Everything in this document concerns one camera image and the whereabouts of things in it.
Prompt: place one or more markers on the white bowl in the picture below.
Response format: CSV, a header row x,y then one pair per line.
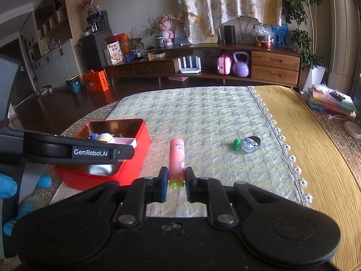
x,y
352,129

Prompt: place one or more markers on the black mini fridge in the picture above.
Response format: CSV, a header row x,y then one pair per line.
x,y
90,53

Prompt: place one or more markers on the cereal box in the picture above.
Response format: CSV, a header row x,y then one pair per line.
x,y
115,53

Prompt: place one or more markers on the pair of shoes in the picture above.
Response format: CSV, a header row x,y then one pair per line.
x,y
45,89

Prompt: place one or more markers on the blue box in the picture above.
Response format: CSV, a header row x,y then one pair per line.
x,y
280,35

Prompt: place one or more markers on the black speaker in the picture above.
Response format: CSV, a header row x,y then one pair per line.
x,y
229,34

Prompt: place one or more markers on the orange gift box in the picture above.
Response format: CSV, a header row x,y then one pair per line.
x,y
96,82

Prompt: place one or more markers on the pink tube with green cap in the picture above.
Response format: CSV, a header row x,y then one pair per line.
x,y
177,158

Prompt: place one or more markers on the person's left hand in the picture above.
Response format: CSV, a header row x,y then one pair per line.
x,y
7,186

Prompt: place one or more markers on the red tin box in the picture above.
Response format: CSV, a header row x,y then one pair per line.
x,y
132,161

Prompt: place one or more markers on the white router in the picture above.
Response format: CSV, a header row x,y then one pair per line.
x,y
190,65

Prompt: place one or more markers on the small potted plant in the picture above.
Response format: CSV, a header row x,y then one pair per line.
x,y
153,31

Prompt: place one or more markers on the white planter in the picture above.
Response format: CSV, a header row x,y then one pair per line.
x,y
313,79

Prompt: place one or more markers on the stack of books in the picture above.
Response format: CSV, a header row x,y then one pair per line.
x,y
330,103

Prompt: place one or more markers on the green indoor tree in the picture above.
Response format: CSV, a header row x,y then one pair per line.
x,y
296,8

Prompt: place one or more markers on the pink doll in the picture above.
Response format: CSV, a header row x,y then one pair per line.
x,y
167,31

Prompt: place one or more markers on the teal bucket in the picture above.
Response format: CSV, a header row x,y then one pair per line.
x,y
74,85

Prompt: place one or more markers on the small cardboard box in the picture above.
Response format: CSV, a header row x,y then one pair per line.
x,y
156,56

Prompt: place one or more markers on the wooden tv cabinet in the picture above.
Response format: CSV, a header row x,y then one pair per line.
x,y
275,65

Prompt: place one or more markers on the purple kettlebell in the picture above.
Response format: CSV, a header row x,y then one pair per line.
x,y
241,66

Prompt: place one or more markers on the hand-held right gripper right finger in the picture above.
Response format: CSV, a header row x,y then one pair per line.
x,y
189,185

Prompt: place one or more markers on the wooden wall cabinet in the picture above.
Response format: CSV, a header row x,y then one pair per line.
x,y
62,62

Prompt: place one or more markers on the dark wooden door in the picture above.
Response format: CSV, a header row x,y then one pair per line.
x,y
25,84

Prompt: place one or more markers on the plastic bag of fruit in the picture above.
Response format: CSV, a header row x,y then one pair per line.
x,y
263,36

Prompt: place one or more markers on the floral hanging cloth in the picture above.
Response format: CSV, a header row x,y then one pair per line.
x,y
225,2

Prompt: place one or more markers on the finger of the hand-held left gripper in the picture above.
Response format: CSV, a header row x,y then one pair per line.
x,y
84,152

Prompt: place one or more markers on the yellow bed cover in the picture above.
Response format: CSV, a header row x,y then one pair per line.
x,y
318,161

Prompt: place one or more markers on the black coffee machine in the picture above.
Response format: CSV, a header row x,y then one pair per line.
x,y
98,22

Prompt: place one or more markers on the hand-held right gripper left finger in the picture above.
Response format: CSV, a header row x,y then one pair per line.
x,y
162,185

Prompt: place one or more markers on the pink small backpack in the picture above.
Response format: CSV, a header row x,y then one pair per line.
x,y
224,65

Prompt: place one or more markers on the pink flat tray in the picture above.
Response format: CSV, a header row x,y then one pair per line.
x,y
178,78

